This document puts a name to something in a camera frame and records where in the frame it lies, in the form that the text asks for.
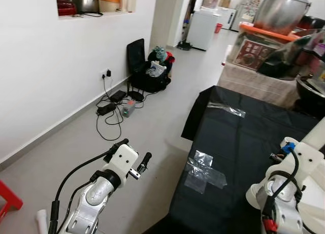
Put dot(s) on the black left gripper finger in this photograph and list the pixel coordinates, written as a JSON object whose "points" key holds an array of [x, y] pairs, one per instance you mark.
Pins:
{"points": [[145, 160], [121, 142]]}

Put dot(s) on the white plastic table leg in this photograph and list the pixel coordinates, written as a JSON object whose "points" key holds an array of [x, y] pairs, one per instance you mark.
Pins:
{"points": [[316, 135]]}

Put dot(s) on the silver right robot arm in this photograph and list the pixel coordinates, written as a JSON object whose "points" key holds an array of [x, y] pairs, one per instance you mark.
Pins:
{"points": [[282, 203]]}

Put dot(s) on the grey electronic box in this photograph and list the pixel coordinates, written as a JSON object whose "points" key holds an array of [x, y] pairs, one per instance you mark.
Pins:
{"points": [[128, 108]]}

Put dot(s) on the black power adapter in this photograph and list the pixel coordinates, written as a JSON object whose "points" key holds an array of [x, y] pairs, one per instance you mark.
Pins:
{"points": [[106, 109], [118, 96]]}

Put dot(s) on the black tablecloth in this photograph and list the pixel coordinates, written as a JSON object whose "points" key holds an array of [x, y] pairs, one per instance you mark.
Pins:
{"points": [[238, 142]]}

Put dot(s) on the clear tape patch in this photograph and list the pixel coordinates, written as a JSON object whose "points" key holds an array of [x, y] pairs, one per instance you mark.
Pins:
{"points": [[226, 109], [203, 173]]}

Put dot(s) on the black wok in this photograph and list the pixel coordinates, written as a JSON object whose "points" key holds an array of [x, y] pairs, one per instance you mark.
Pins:
{"points": [[311, 99]]}

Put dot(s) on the black fabric bag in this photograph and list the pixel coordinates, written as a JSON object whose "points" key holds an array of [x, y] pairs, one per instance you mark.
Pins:
{"points": [[152, 82]]}

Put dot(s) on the beige cloth covered bench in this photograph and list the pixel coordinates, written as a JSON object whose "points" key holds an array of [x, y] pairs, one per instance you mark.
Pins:
{"points": [[254, 87]]}

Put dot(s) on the white crumpled plastic bag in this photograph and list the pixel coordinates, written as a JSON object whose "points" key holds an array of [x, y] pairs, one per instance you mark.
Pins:
{"points": [[156, 69]]}

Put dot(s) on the black folding chair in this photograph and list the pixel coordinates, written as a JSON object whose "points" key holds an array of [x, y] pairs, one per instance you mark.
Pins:
{"points": [[135, 56]]}

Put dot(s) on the glossy black bag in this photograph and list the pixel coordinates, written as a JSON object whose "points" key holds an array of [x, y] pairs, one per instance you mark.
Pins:
{"points": [[284, 61]]}

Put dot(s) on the red cloth item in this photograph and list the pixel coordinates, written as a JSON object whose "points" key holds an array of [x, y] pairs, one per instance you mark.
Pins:
{"points": [[169, 57]]}

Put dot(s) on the orange lidded storage box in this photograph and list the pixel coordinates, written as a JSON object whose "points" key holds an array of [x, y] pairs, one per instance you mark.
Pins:
{"points": [[249, 51]]}

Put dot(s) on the black floor stand base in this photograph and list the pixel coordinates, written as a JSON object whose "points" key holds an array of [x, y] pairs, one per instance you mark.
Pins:
{"points": [[184, 45]]}

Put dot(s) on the red stool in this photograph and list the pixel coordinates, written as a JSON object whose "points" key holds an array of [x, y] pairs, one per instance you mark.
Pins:
{"points": [[9, 201]]}

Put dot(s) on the white cabinet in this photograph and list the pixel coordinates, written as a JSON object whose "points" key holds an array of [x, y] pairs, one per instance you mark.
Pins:
{"points": [[203, 30]]}

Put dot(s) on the small red bin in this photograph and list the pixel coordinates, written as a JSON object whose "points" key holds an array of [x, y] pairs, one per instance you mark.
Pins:
{"points": [[218, 28]]}

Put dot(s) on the large steel pot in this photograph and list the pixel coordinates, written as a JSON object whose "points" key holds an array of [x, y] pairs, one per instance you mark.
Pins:
{"points": [[279, 13]]}

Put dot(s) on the small steel cooking pot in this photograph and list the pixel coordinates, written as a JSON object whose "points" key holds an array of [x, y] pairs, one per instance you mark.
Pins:
{"points": [[84, 1]]}

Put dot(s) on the red cooking pot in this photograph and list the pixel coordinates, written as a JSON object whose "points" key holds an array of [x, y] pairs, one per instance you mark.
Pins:
{"points": [[66, 6]]}

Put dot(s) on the grey refrigerator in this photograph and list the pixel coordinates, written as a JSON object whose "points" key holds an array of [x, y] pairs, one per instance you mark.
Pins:
{"points": [[251, 8]]}

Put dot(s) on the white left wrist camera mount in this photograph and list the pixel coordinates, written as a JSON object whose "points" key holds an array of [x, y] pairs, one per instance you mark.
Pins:
{"points": [[122, 160]]}

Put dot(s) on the black wall charger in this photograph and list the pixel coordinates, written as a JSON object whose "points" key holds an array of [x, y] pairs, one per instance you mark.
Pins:
{"points": [[107, 73]]}

